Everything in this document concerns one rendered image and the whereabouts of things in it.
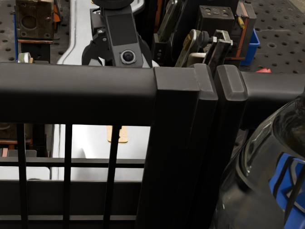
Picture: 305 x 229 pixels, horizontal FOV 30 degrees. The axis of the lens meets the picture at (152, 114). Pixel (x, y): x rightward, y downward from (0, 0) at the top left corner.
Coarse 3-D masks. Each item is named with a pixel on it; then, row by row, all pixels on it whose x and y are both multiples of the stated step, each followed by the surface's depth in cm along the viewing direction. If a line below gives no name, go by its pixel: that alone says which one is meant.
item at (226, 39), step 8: (216, 32) 96; (224, 32) 96; (200, 40) 95; (208, 40) 95; (216, 40) 96; (224, 40) 94; (232, 40) 96; (208, 48) 99; (216, 48) 95; (224, 48) 95; (208, 56) 99; (216, 56) 96; (224, 56) 96; (208, 64) 98; (216, 64) 97
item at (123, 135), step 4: (108, 128) 106; (120, 128) 106; (124, 128) 107; (108, 132) 105; (120, 132) 106; (124, 132) 106; (108, 136) 104; (120, 136) 105; (124, 136) 105; (108, 140) 104; (120, 140) 104; (124, 140) 104
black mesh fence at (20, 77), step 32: (0, 64) 28; (32, 64) 29; (0, 96) 27; (32, 96) 28; (64, 96) 28; (96, 96) 28; (128, 96) 28; (224, 96) 29; (256, 96) 29; (288, 96) 29; (192, 128) 30; (224, 128) 30; (256, 128) 31; (0, 160) 32; (32, 160) 32; (64, 160) 32; (96, 160) 33; (128, 160) 33; (192, 160) 31; (224, 160) 32; (64, 192) 34; (192, 192) 33; (64, 224) 36; (192, 224) 35
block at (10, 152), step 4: (4, 148) 102; (0, 152) 101; (4, 152) 101; (8, 152) 102; (12, 152) 102; (16, 152) 102; (28, 152) 102; (32, 152) 102; (36, 152) 102; (0, 156) 101; (4, 156) 101; (8, 156) 101; (12, 156) 101; (16, 156) 101; (28, 156) 101; (32, 156) 102; (36, 156) 102
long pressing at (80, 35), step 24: (72, 0) 140; (144, 0) 144; (72, 24) 132; (72, 48) 125; (72, 144) 102; (96, 144) 103; (120, 144) 104; (144, 144) 104; (72, 168) 98; (96, 168) 98; (120, 168) 99
